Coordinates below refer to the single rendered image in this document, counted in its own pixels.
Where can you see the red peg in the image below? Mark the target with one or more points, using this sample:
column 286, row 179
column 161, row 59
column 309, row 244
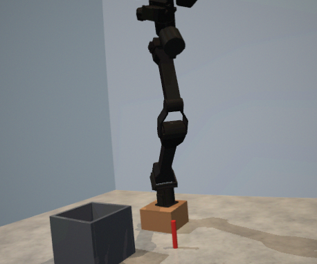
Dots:
column 174, row 241

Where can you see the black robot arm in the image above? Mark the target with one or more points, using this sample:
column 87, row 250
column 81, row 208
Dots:
column 164, row 50

